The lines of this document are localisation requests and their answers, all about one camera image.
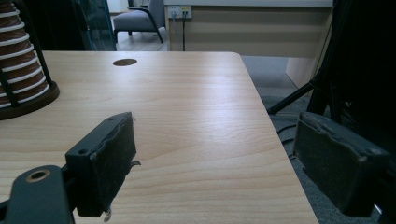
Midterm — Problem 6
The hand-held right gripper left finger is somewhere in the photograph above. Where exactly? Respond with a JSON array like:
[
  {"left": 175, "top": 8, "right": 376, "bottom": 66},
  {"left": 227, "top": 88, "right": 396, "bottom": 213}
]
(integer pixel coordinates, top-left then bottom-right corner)
[{"left": 64, "top": 111, "right": 142, "bottom": 217}]

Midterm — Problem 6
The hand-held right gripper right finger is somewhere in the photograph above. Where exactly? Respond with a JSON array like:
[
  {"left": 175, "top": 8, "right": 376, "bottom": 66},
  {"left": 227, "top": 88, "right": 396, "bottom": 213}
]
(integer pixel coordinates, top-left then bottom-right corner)
[{"left": 292, "top": 111, "right": 394, "bottom": 217}]

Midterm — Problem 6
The black wire cup holder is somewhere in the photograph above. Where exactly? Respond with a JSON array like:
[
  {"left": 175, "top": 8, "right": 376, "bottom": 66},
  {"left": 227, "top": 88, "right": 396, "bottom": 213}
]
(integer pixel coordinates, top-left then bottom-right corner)
[{"left": 0, "top": 0, "right": 61, "bottom": 121}]

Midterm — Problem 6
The black tripod stand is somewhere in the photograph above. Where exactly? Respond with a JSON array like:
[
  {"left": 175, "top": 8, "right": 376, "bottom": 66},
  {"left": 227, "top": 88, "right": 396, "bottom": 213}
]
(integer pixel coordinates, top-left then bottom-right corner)
[{"left": 266, "top": 0, "right": 396, "bottom": 147}]

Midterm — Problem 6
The tall stack of brown cups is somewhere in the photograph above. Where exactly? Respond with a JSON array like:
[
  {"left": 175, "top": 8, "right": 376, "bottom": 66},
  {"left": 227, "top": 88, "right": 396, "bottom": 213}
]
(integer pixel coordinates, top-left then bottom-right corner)
[{"left": 0, "top": 0, "right": 50, "bottom": 110}]

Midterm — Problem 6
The dark glass cabinet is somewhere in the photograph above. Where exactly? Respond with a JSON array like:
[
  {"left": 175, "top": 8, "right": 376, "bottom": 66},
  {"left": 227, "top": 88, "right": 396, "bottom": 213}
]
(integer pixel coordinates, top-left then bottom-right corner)
[{"left": 22, "top": 0, "right": 117, "bottom": 52}]

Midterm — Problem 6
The grey armchair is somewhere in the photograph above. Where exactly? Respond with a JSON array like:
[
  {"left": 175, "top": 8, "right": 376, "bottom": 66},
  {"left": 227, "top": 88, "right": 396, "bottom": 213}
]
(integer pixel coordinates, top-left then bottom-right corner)
[{"left": 111, "top": 0, "right": 166, "bottom": 45}]

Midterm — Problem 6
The light wooden counter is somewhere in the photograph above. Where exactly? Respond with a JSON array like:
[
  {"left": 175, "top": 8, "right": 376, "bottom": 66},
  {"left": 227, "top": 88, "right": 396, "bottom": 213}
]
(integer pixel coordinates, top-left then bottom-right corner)
[{"left": 163, "top": 0, "right": 334, "bottom": 89}]

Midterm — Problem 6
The black floor cable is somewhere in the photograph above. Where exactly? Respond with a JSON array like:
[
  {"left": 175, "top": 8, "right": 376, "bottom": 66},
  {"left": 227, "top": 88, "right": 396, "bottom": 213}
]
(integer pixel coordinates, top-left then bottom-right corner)
[
  {"left": 276, "top": 123, "right": 297, "bottom": 135},
  {"left": 280, "top": 137, "right": 296, "bottom": 161}
]

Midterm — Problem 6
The black power cable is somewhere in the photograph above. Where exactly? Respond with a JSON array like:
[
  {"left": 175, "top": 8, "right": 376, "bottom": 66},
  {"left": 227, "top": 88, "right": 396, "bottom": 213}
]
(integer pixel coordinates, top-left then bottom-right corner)
[{"left": 181, "top": 11, "right": 187, "bottom": 52}]

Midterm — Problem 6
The white wall power outlet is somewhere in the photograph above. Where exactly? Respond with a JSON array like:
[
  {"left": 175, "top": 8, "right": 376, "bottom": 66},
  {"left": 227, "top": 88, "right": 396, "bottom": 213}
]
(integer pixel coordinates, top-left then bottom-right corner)
[{"left": 167, "top": 6, "right": 192, "bottom": 19}]

